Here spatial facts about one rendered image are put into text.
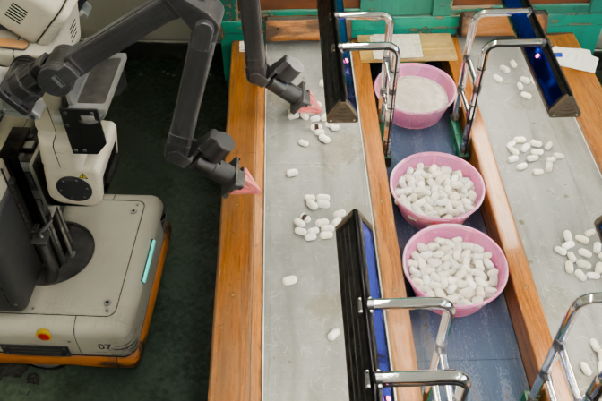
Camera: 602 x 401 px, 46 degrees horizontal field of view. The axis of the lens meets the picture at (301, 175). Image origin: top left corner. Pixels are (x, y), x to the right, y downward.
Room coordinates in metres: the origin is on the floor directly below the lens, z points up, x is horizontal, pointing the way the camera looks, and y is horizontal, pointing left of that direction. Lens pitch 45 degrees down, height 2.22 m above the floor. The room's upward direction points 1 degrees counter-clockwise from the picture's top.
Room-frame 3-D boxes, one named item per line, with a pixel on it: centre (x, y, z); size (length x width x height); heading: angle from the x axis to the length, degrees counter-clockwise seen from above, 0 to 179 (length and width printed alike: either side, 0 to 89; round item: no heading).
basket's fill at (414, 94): (1.83, -0.38, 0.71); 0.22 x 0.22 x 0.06
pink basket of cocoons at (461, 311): (1.11, -0.39, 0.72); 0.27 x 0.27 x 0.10
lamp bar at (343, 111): (1.66, -0.10, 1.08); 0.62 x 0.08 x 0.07; 1
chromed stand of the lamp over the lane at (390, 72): (1.65, -0.18, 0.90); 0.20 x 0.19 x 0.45; 1
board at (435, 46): (2.05, -0.37, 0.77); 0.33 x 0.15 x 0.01; 91
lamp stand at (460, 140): (1.66, -0.58, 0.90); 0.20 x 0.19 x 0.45; 1
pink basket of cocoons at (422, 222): (1.39, -0.38, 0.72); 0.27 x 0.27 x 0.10
